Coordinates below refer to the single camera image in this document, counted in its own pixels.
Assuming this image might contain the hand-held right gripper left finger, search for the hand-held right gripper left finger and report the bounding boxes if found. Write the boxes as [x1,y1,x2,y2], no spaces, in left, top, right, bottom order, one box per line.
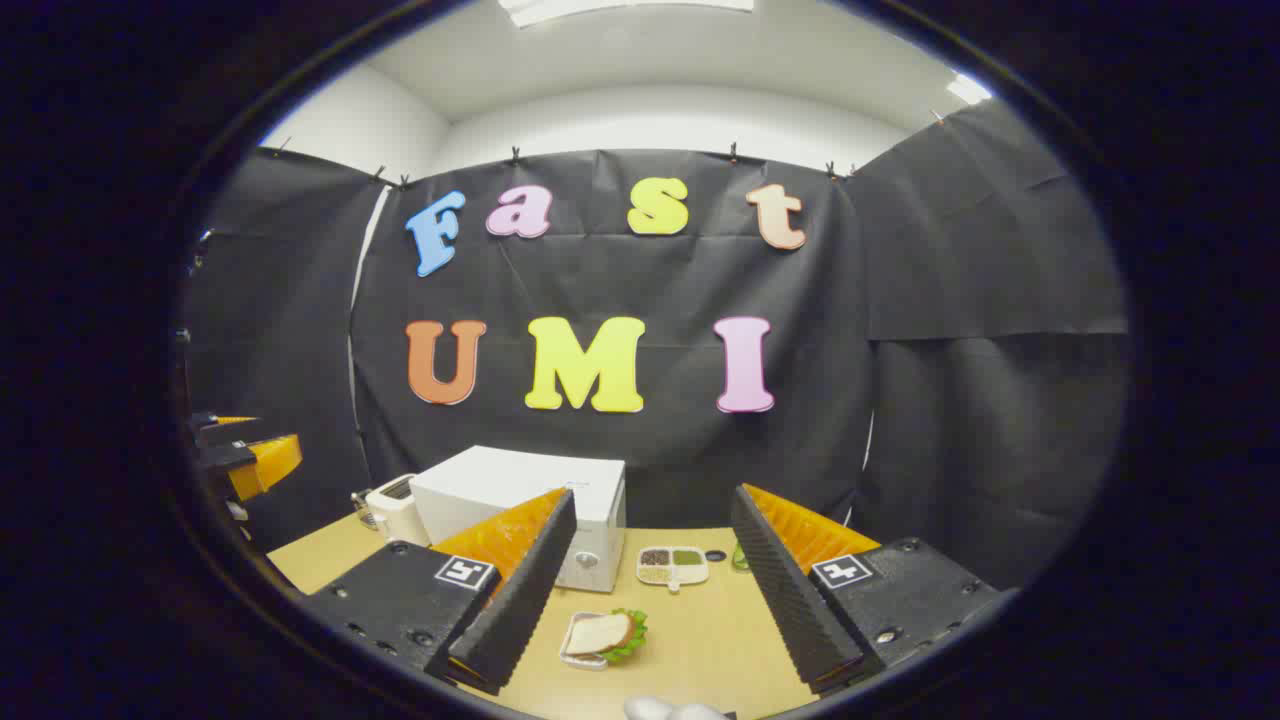
[300,488,578,696]

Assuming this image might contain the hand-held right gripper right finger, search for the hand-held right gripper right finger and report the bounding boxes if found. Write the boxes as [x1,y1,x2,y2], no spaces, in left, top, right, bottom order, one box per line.
[730,483,1021,696]

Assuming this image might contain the sandwich with lettuce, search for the sandwich with lettuce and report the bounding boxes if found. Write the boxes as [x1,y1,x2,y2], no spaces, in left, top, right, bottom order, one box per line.
[565,608,649,663]

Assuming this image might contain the white microwave oven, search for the white microwave oven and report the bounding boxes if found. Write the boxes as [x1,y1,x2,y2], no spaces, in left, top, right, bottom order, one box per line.
[410,445,628,593]

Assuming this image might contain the white plastic tray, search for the white plastic tray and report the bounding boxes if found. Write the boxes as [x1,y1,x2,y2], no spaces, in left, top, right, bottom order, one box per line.
[558,612,613,671]

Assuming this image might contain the white divided dish of beans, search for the white divided dish of beans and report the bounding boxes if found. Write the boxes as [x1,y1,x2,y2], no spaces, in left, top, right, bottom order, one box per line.
[636,545,711,593]

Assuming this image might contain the white toaster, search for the white toaster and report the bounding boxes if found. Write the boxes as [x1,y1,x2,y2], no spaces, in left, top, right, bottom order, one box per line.
[365,473,431,548]

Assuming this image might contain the black backdrop cloth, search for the black backdrop cloth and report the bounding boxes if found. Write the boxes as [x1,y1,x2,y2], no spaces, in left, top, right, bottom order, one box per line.
[180,97,1131,591]

